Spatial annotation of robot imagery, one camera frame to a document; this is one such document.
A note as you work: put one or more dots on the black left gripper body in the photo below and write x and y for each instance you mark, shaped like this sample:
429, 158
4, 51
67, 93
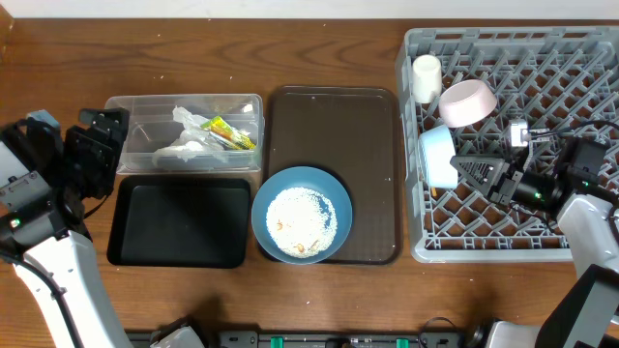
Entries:
87, 164

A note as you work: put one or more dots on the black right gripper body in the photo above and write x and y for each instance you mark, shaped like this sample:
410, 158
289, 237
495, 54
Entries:
531, 187

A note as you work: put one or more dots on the light blue bowl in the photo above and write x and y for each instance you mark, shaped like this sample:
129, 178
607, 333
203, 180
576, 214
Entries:
436, 151

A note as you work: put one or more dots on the white napkin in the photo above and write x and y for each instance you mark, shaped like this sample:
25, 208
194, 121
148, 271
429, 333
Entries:
192, 141

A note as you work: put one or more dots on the white cup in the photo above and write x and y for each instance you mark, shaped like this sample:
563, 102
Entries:
426, 78

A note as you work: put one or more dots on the yellow green snack wrapper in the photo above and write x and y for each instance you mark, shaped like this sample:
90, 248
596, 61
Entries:
229, 136

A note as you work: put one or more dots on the large blue plate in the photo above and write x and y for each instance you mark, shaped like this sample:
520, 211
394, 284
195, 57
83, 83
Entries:
310, 178

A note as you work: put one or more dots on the white rice leftovers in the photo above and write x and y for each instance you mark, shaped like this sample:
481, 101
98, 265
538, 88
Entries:
302, 222

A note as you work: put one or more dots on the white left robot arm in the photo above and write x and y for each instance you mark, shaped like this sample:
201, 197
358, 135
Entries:
46, 174

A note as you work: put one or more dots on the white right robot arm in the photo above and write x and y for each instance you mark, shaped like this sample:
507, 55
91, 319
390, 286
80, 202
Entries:
587, 215

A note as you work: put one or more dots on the clear plastic waste bin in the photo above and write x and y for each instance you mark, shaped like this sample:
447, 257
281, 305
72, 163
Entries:
151, 127

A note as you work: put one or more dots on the grey dishwasher rack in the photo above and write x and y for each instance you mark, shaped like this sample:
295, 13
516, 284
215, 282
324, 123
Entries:
551, 77

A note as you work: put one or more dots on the black plastic tray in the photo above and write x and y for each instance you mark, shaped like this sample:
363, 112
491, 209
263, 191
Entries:
180, 221

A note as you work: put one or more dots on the brown serving tray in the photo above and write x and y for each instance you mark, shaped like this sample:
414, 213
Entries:
351, 133

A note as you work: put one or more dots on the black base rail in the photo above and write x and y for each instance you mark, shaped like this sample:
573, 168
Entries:
248, 339

